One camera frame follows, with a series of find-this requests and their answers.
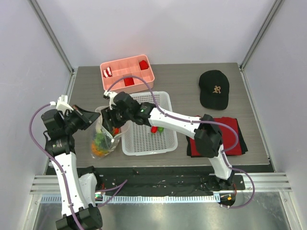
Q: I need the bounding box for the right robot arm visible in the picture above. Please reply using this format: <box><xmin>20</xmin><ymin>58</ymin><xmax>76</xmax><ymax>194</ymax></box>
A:
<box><xmin>102</xmin><ymin>91</ymin><xmax>235</xmax><ymax>189</ymax></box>

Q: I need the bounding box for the red folded shirt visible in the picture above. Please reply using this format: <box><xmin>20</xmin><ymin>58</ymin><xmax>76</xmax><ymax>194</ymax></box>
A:
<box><xmin>188</xmin><ymin>115</ymin><xmax>242</xmax><ymax>157</ymax></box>

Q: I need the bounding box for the red white striped sock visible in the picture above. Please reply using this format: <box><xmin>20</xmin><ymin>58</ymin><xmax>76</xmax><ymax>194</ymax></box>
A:
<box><xmin>103</xmin><ymin>67</ymin><xmax>113</xmax><ymax>78</ymax></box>

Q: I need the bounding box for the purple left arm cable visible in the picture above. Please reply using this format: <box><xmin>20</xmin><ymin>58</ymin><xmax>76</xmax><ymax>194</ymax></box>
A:
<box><xmin>29</xmin><ymin>103</ymin><xmax>128</xmax><ymax>230</ymax></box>

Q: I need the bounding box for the red rolled sock back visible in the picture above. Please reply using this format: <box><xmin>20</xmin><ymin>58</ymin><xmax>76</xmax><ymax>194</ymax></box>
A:
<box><xmin>139</xmin><ymin>60</ymin><xmax>149</xmax><ymax>70</ymax></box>

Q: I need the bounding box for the polka dot zip bag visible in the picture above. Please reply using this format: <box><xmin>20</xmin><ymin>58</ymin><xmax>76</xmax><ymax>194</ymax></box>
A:
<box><xmin>90</xmin><ymin>106</ymin><xmax>132</xmax><ymax>159</ymax></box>

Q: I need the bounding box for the white slotted cable duct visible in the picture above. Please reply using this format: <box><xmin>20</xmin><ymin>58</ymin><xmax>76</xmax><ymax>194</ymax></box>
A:
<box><xmin>40</xmin><ymin>194</ymin><xmax>220</xmax><ymax>204</ymax></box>

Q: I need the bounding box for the pink divided organizer box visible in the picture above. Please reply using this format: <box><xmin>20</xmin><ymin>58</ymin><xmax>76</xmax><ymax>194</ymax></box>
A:
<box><xmin>100</xmin><ymin>55</ymin><xmax>155</xmax><ymax>93</ymax></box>

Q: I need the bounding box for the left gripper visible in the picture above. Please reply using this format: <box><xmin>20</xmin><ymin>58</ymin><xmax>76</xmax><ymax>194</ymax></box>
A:
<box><xmin>62</xmin><ymin>104</ymin><xmax>100</xmax><ymax>134</ymax></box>

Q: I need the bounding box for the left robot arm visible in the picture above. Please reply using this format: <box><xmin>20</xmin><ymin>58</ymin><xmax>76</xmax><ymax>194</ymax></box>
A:
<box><xmin>41</xmin><ymin>103</ymin><xmax>103</xmax><ymax>230</ymax></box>

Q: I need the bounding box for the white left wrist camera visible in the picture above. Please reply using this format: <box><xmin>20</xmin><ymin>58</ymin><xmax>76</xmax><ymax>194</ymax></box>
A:
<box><xmin>50</xmin><ymin>95</ymin><xmax>74</xmax><ymax>113</ymax></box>

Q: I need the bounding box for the black folded cloth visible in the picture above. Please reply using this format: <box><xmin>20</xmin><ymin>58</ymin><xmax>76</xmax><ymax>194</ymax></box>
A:
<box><xmin>185</xmin><ymin>116</ymin><xmax>248</xmax><ymax>159</ymax></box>

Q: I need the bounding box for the green fake cucumber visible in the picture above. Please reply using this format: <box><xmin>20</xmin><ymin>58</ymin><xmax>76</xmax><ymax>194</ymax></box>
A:
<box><xmin>158</xmin><ymin>127</ymin><xmax>164</xmax><ymax>134</ymax></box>

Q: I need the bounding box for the black baseball cap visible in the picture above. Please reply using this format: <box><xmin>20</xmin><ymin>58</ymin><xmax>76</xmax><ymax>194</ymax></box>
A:
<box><xmin>199</xmin><ymin>70</ymin><xmax>230</xmax><ymax>111</ymax></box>

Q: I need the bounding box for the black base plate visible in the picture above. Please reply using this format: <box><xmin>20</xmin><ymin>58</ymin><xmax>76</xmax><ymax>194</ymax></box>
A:
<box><xmin>97</xmin><ymin>166</ymin><xmax>245</xmax><ymax>197</ymax></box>

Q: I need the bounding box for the white plastic basket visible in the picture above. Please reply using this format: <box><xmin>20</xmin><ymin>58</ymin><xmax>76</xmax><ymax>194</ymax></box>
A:
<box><xmin>121</xmin><ymin>91</ymin><xmax>178</xmax><ymax>156</ymax></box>

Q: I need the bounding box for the red fake chili pepper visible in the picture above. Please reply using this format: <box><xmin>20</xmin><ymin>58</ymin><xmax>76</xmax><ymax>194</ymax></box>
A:
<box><xmin>151</xmin><ymin>126</ymin><xmax>158</xmax><ymax>136</ymax></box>

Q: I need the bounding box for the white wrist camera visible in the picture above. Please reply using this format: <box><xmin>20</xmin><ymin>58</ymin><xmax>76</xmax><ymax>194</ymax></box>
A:
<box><xmin>103</xmin><ymin>91</ymin><xmax>117</xmax><ymax>110</ymax></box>
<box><xmin>50</xmin><ymin>95</ymin><xmax>74</xmax><ymax>113</ymax></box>

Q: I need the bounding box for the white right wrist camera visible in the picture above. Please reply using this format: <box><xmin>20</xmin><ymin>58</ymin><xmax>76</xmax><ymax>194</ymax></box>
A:
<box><xmin>103</xmin><ymin>91</ymin><xmax>117</xmax><ymax>110</ymax></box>

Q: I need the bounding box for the red rolled sock front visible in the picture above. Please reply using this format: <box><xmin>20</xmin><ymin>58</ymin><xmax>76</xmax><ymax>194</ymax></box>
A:
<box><xmin>124</xmin><ymin>77</ymin><xmax>134</xmax><ymax>87</ymax></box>

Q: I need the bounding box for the red rolled sock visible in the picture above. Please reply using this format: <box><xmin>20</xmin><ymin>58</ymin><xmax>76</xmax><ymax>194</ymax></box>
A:
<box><xmin>124</xmin><ymin>77</ymin><xmax>134</xmax><ymax>87</ymax></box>
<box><xmin>139</xmin><ymin>60</ymin><xmax>149</xmax><ymax>70</ymax></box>

